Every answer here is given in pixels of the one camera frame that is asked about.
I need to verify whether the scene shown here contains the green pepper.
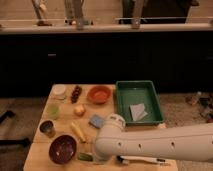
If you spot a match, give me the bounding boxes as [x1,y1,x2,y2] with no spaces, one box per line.
[77,153,93,162]

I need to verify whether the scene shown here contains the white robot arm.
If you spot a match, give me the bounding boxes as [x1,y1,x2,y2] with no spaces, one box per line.
[92,114,213,163]

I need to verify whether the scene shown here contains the white paper cup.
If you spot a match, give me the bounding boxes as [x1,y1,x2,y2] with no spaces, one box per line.
[53,84,66,100]

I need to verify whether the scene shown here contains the green plastic cup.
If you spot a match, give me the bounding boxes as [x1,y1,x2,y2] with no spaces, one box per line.
[46,104,59,120]

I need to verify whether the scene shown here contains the small metal cup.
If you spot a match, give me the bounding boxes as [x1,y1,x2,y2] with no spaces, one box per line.
[39,120,55,138]

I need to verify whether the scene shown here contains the orange bowl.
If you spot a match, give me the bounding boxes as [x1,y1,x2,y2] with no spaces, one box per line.
[87,86,111,104]

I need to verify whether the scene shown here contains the green plastic tray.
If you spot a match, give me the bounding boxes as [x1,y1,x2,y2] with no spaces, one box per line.
[116,80,164,126]

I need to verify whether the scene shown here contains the dark grape bunch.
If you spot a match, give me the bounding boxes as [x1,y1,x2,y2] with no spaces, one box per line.
[71,86,82,103]

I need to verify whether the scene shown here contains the yellow onion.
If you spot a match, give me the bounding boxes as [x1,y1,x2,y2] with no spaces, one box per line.
[73,104,86,117]

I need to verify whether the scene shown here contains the blue sponge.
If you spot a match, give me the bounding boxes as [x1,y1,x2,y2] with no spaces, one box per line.
[89,115,105,129]

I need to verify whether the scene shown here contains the grey folded cloth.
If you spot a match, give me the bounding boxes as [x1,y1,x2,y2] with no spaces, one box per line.
[130,103,147,121]

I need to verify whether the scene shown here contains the white dish brush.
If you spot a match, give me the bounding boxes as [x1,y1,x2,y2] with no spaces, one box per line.
[116,156,168,165]

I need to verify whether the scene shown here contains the dark red bowl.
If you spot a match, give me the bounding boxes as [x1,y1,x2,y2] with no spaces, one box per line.
[49,135,77,165]

